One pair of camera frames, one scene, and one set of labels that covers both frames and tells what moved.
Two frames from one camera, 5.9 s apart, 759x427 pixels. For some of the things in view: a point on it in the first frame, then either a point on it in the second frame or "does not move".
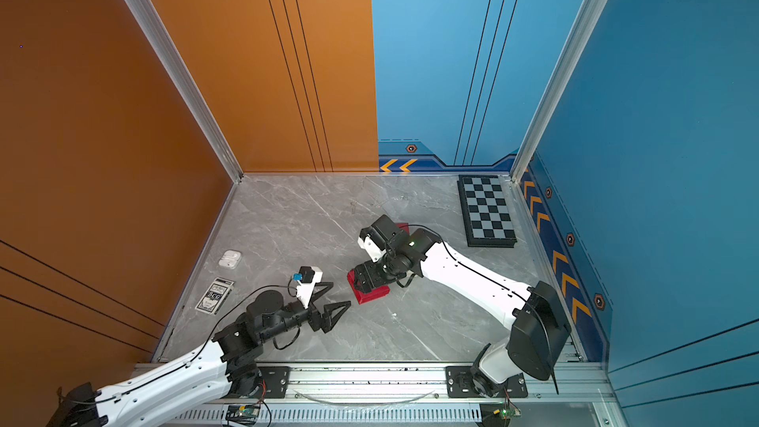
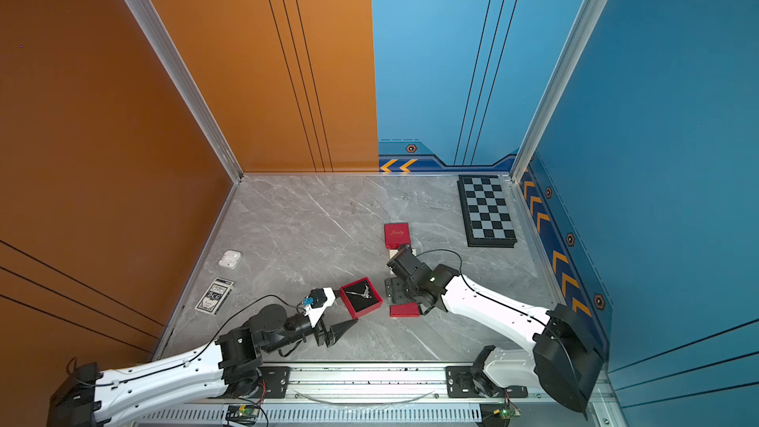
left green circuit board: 242,414 does not move
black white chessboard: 486,213 does not move
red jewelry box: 363,298 to 411,309
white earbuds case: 229,259 does not move
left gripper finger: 328,321 to 338,330
